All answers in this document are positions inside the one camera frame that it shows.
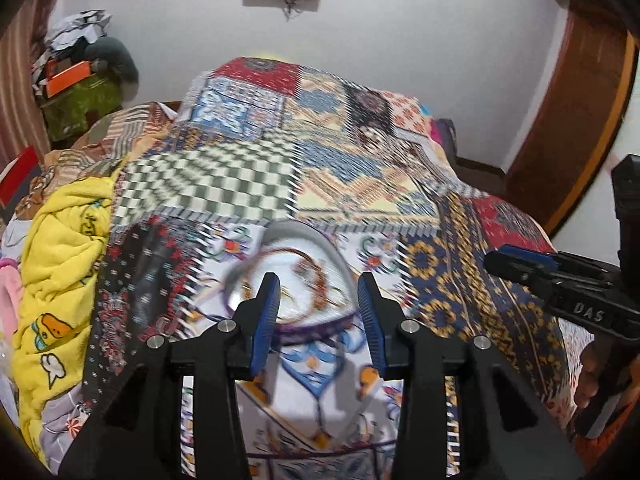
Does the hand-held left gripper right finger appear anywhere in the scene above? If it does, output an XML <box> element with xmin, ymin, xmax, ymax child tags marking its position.
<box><xmin>357</xmin><ymin>272</ymin><xmax>587</xmax><ymax>480</ymax></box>

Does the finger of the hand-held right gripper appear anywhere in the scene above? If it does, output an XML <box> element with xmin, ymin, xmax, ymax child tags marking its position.
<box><xmin>499</xmin><ymin>243</ymin><xmax>562</xmax><ymax>268</ymax></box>
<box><xmin>483</xmin><ymin>250</ymin><xmax>569</xmax><ymax>307</ymax></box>

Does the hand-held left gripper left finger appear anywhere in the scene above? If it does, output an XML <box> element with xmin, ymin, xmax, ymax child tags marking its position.
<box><xmin>60</xmin><ymin>272</ymin><xmax>282</xmax><ymax>480</ymax></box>

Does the red beaded bracelet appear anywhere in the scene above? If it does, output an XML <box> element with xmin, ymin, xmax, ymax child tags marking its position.
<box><xmin>259</xmin><ymin>247</ymin><xmax>335</xmax><ymax>324</ymax></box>

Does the heart-shaped purple jewelry box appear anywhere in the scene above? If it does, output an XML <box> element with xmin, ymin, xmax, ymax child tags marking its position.
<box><xmin>226</xmin><ymin>219</ymin><xmax>362</xmax><ymax>345</ymax></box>

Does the person's right hand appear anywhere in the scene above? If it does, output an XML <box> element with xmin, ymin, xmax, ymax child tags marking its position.
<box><xmin>574</xmin><ymin>342</ymin><xmax>609</xmax><ymax>410</ymax></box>

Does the patchwork printed blanket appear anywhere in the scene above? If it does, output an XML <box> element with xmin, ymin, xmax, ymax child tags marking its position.
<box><xmin>82</xmin><ymin>56</ymin><xmax>572</xmax><ymax>480</ymax></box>

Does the colourful fleece blanket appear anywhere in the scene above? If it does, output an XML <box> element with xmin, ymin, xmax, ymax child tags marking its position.
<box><xmin>417</xmin><ymin>102</ymin><xmax>452</xmax><ymax>149</ymax></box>

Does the yellow cartoon blanket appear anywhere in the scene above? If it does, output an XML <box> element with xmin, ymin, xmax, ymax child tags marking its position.
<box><xmin>11</xmin><ymin>169</ymin><xmax>127</xmax><ymax>412</ymax></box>

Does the grey floral bedsheet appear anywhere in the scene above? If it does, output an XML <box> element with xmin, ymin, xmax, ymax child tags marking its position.
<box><xmin>19</xmin><ymin>389</ymin><xmax>97</xmax><ymax>472</ymax></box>

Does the striped brown quilt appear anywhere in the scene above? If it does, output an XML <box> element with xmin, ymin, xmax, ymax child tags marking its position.
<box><xmin>42</xmin><ymin>102</ymin><xmax>177</xmax><ymax>182</ymax></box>

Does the orange box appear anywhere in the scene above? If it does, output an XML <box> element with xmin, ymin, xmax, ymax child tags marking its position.
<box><xmin>43</xmin><ymin>59</ymin><xmax>94</xmax><ymax>97</ymax></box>

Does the pile of clothes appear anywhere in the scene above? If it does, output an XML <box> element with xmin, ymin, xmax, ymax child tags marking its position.
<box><xmin>32</xmin><ymin>8</ymin><xmax>114</xmax><ymax>62</ymax></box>

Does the striped red curtain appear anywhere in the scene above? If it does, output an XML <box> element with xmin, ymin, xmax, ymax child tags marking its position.
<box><xmin>0</xmin><ymin>0</ymin><xmax>72</xmax><ymax>162</ymax></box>

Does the wooden door frame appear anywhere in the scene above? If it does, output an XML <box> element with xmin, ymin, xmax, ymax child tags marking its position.
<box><xmin>504</xmin><ymin>0</ymin><xmax>640</xmax><ymax>237</ymax></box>

